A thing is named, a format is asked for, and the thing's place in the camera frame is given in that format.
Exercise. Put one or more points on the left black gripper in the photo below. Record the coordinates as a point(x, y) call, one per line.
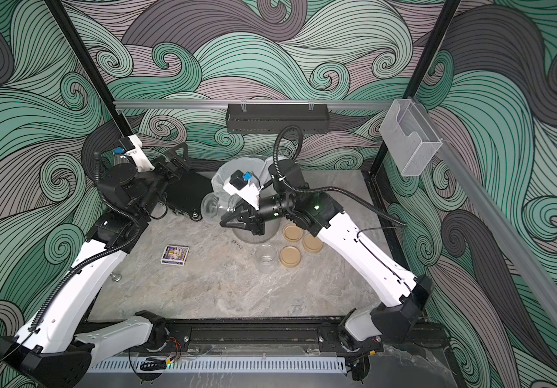
point(177, 169)

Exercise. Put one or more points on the beige jar lid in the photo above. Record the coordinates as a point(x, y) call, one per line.
point(292, 233)
point(312, 244)
point(290, 257)

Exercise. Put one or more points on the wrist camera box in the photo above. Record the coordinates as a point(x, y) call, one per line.
point(244, 185)
point(131, 147)

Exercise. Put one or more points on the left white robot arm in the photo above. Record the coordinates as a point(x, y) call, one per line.
point(48, 349)

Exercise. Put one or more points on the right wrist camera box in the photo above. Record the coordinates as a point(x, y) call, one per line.
point(244, 185)

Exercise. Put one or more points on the small colourful card box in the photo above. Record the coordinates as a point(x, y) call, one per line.
point(175, 255)

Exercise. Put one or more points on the black flat case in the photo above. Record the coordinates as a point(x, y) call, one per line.
point(184, 195)

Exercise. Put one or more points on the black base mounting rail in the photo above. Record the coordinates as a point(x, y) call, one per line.
point(183, 335)

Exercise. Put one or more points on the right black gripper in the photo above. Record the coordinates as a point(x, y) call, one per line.
point(255, 218)

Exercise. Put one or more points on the jar with beige lid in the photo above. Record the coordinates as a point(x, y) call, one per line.
point(217, 205)
point(266, 258)

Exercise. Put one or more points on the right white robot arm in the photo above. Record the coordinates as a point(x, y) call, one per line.
point(403, 295)

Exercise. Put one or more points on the black perforated wall shelf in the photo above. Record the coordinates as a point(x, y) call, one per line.
point(271, 118)

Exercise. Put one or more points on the white plastic bin liner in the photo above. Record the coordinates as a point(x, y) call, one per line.
point(257, 165)

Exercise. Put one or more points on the silver mesh waste bin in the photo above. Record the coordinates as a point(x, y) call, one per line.
point(271, 228)

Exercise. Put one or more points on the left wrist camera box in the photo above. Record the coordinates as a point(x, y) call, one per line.
point(131, 147)

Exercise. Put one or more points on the white slotted cable duct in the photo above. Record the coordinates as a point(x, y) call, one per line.
point(214, 364)

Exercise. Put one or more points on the clear acrylic wall holder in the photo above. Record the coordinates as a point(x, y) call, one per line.
point(410, 135)

